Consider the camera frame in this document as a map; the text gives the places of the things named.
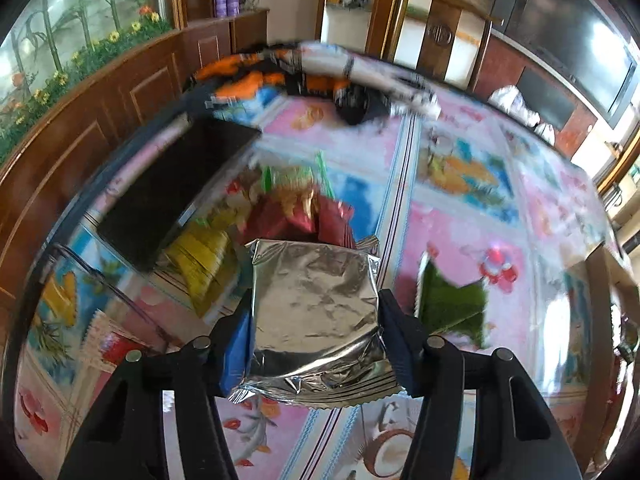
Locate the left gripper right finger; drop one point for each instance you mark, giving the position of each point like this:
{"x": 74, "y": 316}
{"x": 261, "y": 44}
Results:
{"x": 515, "y": 433}

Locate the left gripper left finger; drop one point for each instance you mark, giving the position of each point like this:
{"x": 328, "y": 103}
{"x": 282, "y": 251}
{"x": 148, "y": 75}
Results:
{"x": 122, "y": 436}

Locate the silver foil snack packet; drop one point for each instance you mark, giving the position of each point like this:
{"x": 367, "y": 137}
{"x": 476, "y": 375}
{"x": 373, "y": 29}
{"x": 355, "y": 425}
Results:
{"x": 314, "y": 336}

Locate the red white small packet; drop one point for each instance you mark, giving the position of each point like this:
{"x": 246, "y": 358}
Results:
{"x": 109, "y": 338}

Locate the green snack packet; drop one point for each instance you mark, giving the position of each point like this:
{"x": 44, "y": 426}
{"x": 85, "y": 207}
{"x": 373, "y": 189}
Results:
{"x": 445, "y": 308}

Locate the cardboard box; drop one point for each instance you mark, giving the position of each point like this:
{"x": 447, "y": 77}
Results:
{"x": 612, "y": 402}

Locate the yellow snack packet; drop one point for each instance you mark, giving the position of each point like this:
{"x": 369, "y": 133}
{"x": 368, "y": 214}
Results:
{"x": 206, "y": 260}

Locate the colourful patterned tablecloth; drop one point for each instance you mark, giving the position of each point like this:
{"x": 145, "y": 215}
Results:
{"x": 480, "y": 193}

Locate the red green snack bag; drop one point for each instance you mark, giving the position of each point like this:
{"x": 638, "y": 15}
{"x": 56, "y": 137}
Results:
{"x": 298, "y": 203}

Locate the black tablet device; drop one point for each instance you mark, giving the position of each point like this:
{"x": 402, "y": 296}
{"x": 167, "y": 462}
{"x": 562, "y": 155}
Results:
{"x": 153, "y": 209}

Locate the white plastic bag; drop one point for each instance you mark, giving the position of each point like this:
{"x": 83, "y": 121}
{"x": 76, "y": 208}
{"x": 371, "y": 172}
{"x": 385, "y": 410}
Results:
{"x": 511, "y": 101}

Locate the orange black cloth pile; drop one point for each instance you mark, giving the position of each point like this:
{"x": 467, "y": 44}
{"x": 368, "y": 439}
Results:
{"x": 361, "y": 88}

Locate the wooden chair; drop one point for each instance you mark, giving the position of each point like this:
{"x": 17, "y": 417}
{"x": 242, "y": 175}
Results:
{"x": 442, "y": 22}

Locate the flower mural panel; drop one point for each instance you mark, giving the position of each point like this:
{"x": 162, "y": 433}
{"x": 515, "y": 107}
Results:
{"x": 55, "y": 44}

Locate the wall mounted television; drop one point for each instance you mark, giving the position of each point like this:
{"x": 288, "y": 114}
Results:
{"x": 579, "y": 43}

